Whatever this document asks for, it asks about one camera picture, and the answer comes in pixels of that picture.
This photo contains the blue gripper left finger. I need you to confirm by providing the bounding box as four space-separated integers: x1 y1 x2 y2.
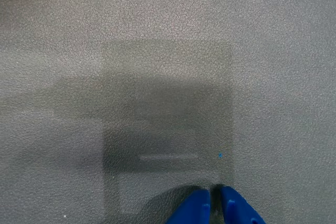
164 188 212 224

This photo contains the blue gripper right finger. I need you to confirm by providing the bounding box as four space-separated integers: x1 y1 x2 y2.
219 185 267 224

